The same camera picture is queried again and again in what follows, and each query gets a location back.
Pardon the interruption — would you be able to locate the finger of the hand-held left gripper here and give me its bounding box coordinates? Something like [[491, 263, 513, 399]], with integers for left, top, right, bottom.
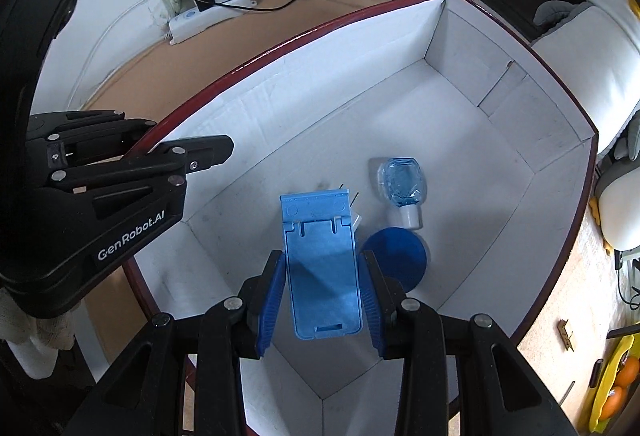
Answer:
[[50, 135, 235, 198], [27, 110, 158, 167]]

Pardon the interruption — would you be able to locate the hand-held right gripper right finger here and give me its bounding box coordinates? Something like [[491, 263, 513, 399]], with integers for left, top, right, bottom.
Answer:
[[360, 250, 578, 436]]

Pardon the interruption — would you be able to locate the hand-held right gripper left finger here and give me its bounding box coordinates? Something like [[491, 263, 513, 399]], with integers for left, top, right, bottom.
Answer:
[[62, 250, 287, 436]]

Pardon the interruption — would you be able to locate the blue phone stand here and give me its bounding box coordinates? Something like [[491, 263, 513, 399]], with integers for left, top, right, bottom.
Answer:
[[279, 191, 363, 341]]

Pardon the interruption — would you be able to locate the blue round tin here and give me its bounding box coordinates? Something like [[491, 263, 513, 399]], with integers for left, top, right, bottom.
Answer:
[[361, 227, 430, 294]]

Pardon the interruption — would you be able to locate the small blue liquid bottle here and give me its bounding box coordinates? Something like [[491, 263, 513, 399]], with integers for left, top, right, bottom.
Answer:
[[370, 157, 428, 231]]

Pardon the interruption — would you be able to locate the red cardboard box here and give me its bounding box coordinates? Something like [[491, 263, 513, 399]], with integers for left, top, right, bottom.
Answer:
[[122, 0, 600, 436]]

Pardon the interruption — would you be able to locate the person's left hand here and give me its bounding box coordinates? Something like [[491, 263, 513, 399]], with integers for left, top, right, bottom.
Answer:
[[0, 288, 77, 379]]

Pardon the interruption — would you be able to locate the white power strip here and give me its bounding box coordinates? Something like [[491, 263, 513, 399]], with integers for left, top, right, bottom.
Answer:
[[167, 0, 258, 46]]

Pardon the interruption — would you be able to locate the wooden clothespin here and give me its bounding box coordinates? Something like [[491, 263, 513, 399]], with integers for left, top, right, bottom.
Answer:
[[557, 318, 576, 352]]

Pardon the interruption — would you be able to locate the yellow leaf-shaped bowl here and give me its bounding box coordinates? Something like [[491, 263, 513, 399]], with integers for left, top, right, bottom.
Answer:
[[590, 323, 640, 434]]

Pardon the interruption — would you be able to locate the orange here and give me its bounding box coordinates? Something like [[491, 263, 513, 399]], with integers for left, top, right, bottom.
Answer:
[[614, 356, 640, 389], [600, 386, 628, 422]]

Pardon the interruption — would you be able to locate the small plush penguin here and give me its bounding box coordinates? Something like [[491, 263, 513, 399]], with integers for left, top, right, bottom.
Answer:
[[589, 116, 640, 257]]

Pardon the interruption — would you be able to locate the large plush penguin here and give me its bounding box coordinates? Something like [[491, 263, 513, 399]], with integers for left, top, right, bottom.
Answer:
[[531, 0, 640, 154]]

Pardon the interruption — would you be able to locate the white charging cable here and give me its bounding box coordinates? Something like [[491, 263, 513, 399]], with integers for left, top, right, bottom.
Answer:
[[75, 0, 196, 104]]

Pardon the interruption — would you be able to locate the black lamp cable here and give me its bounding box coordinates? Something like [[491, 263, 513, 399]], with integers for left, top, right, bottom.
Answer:
[[614, 246, 640, 309]]

